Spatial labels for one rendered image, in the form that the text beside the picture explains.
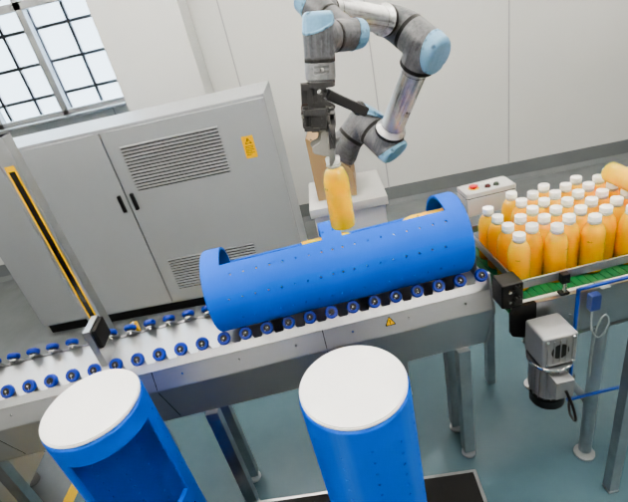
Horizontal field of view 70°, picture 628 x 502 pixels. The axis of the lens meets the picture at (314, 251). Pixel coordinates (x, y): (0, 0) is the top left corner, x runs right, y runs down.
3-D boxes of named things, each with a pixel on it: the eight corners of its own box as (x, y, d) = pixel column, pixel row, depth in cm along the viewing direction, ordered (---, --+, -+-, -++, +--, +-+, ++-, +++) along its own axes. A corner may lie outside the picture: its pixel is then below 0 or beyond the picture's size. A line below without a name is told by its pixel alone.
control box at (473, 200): (458, 208, 191) (457, 185, 186) (503, 197, 191) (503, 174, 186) (468, 218, 182) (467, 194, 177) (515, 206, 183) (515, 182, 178)
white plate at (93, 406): (18, 428, 125) (20, 431, 125) (77, 461, 111) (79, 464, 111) (100, 360, 145) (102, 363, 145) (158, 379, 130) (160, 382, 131)
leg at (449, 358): (448, 423, 218) (439, 323, 188) (460, 420, 218) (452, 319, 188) (453, 433, 213) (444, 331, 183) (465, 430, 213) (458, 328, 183)
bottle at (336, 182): (346, 217, 135) (337, 157, 126) (360, 224, 129) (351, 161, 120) (326, 225, 132) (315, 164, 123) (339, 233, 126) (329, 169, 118)
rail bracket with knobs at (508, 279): (489, 298, 153) (488, 272, 148) (509, 292, 153) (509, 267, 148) (503, 315, 144) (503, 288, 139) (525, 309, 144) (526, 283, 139)
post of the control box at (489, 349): (484, 378, 237) (478, 206, 189) (491, 376, 237) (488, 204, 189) (487, 383, 233) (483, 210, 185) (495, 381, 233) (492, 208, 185)
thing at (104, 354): (109, 349, 168) (91, 316, 160) (120, 346, 168) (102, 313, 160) (102, 367, 159) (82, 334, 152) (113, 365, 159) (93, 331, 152)
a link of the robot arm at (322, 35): (343, 9, 106) (317, 10, 100) (344, 60, 110) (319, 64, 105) (319, 11, 111) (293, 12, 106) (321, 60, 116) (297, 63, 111)
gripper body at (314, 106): (302, 128, 121) (299, 81, 115) (334, 125, 121) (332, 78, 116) (304, 134, 114) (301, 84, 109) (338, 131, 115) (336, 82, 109)
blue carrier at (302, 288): (226, 302, 175) (203, 237, 162) (446, 248, 176) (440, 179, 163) (222, 349, 150) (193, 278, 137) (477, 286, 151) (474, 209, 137)
